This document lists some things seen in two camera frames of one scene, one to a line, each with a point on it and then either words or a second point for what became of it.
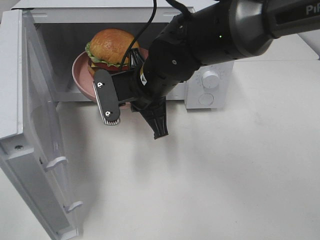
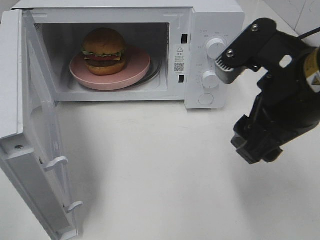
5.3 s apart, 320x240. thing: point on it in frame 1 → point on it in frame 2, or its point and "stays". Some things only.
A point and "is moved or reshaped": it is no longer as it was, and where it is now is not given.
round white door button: (206, 99) stays
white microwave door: (30, 142) stays
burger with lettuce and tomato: (108, 49) is moved or reshaped
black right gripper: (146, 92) → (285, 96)
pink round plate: (83, 79) is moved or reshaped
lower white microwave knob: (211, 79) stays
